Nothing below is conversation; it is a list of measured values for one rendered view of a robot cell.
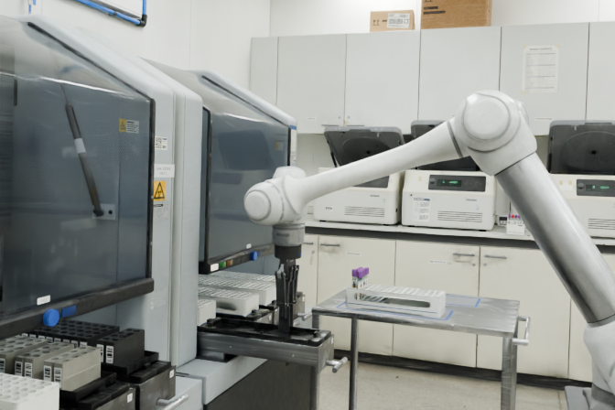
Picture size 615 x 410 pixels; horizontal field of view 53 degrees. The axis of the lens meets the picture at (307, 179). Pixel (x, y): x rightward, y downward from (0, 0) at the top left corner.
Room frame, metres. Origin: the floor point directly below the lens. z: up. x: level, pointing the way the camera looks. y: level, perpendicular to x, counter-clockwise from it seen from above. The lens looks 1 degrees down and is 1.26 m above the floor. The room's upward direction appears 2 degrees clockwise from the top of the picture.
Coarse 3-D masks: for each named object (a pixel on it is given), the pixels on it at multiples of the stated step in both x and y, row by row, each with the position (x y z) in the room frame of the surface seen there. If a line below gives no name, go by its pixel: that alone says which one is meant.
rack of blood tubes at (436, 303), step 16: (352, 288) 1.92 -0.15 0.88; (368, 288) 1.92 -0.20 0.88; (384, 288) 1.94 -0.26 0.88; (400, 288) 1.94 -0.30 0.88; (416, 288) 1.94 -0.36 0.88; (352, 304) 1.92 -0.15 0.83; (368, 304) 1.90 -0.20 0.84; (384, 304) 1.88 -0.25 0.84; (400, 304) 1.96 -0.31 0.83; (416, 304) 1.94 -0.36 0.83; (432, 304) 1.83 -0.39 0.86
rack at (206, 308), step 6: (198, 300) 1.76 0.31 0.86; (204, 300) 1.77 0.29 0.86; (210, 300) 1.76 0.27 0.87; (198, 306) 1.69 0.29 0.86; (204, 306) 1.69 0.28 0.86; (210, 306) 1.73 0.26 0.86; (198, 312) 1.67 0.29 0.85; (204, 312) 1.69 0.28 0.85; (210, 312) 1.73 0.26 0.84; (198, 318) 1.67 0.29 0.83; (204, 318) 1.69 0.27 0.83; (198, 324) 1.67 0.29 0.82
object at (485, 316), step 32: (320, 320) 1.91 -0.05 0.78; (352, 320) 2.29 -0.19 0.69; (384, 320) 1.82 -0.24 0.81; (416, 320) 1.78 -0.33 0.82; (448, 320) 1.79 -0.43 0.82; (480, 320) 1.80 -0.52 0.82; (512, 320) 1.81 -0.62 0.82; (352, 352) 2.29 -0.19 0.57; (512, 352) 2.09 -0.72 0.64; (352, 384) 2.29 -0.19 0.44; (512, 384) 2.08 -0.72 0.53
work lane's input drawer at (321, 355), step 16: (208, 320) 1.70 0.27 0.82; (224, 320) 1.75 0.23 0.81; (240, 320) 1.74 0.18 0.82; (208, 336) 1.64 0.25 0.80; (224, 336) 1.62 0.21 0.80; (240, 336) 1.62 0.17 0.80; (256, 336) 1.60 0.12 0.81; (272, 336) 1.59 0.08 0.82; (288, 336) 1.64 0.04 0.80; (304, 336) 1.64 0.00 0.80; (320, 336) 1.59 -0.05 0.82; (224, 352) 1.62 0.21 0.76; (240, 352) 1.60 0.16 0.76; (256, 352) 1.59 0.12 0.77; (272, 352) 1.57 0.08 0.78; (288, 352) 1.56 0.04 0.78; (304, 352) 1.55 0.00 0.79; (320, 352) 1.55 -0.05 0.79; (320, 368) 1.55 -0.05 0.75; (336, 368) 1.54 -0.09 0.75
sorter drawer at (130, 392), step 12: (108, 384) 1.22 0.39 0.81; (120, 384) 1.20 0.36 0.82; (96, 396) 1.14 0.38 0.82; (108, 396) 1.15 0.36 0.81; (120, 396) 1.17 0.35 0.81; (132, 396) 1.21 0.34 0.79; (60, 408) 1.11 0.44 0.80; (72, 408) 1.11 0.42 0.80; (84, 408) 1.11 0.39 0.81; (96, 408) 1.11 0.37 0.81; (108, 408) 1.14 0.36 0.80; (120, 408) 1.17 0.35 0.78; (132, 408) 1.21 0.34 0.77
